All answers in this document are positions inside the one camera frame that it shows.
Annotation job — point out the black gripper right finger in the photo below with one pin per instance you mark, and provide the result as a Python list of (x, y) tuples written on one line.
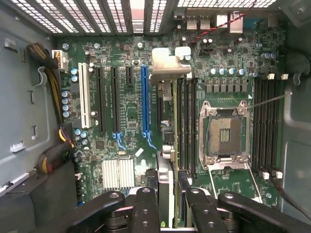
[(201, 213)]

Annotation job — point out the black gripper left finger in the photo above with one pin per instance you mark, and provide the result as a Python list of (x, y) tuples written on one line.
[(145, 213)]

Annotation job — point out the silver chipset heatsink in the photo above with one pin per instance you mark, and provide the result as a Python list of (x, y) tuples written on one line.
[(116, 174)]

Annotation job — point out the CPU socket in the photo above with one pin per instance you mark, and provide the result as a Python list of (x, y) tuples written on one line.
[(224, 136)]

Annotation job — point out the black RAM slot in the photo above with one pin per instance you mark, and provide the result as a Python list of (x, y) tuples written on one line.
[(187, 121), (193, 121), (270, 126), (256, 126), (263, 126), (181, 121), (277, 121)]

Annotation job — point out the long black expansion slot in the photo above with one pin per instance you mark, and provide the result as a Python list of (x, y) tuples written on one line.
[(100, 97), (159, 111), (115, 97)]

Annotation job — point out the black plastic shroud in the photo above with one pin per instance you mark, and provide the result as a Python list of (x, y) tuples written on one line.
[(36, 206)]

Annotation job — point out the open black PC case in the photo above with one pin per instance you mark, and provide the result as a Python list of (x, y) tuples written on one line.
[(298, 157)]

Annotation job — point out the green motherboard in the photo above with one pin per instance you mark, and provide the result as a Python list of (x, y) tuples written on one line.
[(136, 102)]

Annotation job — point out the blue expansion slot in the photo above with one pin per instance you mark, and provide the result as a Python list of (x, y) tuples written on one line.
[(144, 97)]

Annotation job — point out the thin metal locking lever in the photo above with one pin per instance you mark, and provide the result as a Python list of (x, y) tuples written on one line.
[(267, 101)]

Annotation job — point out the white expansion slot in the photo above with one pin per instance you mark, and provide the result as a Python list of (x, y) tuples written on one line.
[(83, 97)]

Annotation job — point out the short black expansion slot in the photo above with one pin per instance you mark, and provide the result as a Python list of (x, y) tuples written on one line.
[(129, 75)]

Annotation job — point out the white power connector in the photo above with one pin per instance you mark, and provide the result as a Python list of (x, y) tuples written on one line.
[(60, 60)]

